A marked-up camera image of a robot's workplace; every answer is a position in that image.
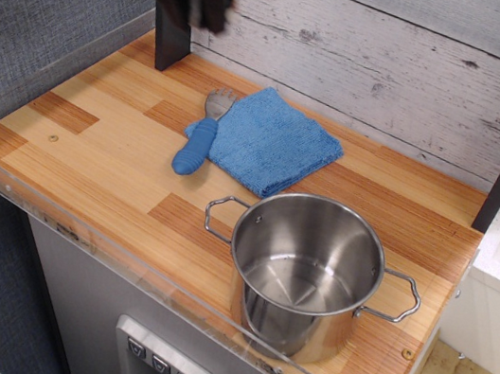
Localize blue folded cloth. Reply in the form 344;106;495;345
185;87;343;199

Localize grey toy cabinet front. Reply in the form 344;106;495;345
30;219;263;374

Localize clear acrylic guard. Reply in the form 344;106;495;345
0;12;486;374

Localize stainless steel pot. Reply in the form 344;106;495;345
205;193;421;364

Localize blue handled metal spork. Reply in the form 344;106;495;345
171;88;238;176

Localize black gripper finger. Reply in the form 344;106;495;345
199;0;233;34
156;0;190;29

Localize dark grey left post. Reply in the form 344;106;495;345
154;3;191;71

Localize silver dispenser panel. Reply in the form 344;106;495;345
116;314;211;374

